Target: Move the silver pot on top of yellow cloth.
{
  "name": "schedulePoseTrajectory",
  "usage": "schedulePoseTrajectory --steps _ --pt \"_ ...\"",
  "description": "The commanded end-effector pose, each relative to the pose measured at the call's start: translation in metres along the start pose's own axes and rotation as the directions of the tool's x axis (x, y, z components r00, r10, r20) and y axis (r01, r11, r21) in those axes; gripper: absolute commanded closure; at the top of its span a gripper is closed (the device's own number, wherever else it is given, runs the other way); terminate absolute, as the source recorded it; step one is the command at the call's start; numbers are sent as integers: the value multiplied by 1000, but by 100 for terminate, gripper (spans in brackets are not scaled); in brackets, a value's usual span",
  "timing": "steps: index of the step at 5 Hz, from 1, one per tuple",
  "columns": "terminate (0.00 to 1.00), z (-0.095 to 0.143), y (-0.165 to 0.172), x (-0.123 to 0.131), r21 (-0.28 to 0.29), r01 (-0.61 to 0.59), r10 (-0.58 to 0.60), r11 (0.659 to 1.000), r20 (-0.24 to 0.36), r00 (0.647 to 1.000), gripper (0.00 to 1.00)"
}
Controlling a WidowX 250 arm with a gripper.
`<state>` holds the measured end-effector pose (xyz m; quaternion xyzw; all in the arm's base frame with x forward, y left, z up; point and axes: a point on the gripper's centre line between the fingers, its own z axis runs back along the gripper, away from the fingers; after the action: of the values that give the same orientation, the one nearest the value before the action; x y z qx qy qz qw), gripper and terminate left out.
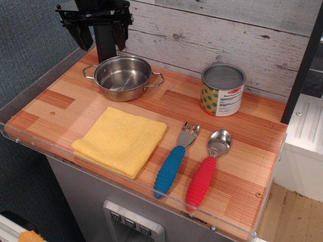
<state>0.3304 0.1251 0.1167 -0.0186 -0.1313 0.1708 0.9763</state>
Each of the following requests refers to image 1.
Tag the black right frame post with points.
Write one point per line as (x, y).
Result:
(303, 69)

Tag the silver dispenser button panel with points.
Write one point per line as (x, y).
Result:
(126, 225)

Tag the orange object at corner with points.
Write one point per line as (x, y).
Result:
(30, 236)

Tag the stainless steel pot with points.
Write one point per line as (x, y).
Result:
(123, 78)

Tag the fork with blue handle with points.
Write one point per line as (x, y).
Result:
(168, 171)

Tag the white plastic unit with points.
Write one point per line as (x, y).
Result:
(299, 166)

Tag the spoon with red handle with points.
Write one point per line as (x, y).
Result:
(218, 145)

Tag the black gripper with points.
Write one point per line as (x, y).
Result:
(82, 14)

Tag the toy food can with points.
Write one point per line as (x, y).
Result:
(222, 88)

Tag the grey toy fridge cabinet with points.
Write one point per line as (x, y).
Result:
(86, 192)

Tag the black vertical post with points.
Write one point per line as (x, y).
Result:
(105, 43)

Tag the yellow folded towel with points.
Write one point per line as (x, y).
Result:
(120, 141)

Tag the clear acrylic table guard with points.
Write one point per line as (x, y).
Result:
(50, 119)

